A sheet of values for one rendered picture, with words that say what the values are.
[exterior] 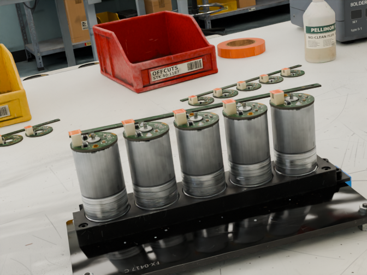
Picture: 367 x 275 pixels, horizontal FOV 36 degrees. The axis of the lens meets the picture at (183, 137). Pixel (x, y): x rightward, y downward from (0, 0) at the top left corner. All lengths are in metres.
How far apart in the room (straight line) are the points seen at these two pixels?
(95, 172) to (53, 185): 0.12
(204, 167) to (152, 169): 0.03
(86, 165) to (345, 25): 0.46
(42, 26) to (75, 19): 0.46
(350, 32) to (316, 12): 0.08
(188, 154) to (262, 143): 0.04
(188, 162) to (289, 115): 0.06
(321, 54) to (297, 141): 0.32
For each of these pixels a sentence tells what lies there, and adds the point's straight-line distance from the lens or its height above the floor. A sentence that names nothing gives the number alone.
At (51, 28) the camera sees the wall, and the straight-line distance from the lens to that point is 4.80.
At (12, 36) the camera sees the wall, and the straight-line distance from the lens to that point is 4.75.
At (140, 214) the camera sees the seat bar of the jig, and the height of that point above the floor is 0.77.
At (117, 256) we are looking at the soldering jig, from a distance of 0.29.
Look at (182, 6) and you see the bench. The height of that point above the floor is 0.50.
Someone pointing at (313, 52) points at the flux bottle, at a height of 0.76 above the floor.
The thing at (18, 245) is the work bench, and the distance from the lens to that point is 0.35.
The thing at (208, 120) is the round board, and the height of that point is 0.81.
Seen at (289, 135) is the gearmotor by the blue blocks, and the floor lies 0.80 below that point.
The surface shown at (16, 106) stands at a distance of 0.57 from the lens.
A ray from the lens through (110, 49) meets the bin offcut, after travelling 0.65.
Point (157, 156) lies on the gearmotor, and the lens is 0.30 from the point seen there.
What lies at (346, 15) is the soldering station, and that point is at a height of 0.79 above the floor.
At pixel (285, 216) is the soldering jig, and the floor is 0.76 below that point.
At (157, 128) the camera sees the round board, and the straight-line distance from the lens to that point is 0.30.
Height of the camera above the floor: 0.91
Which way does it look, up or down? 21 degrees down
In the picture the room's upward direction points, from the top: 8 degrees counter-clockwise
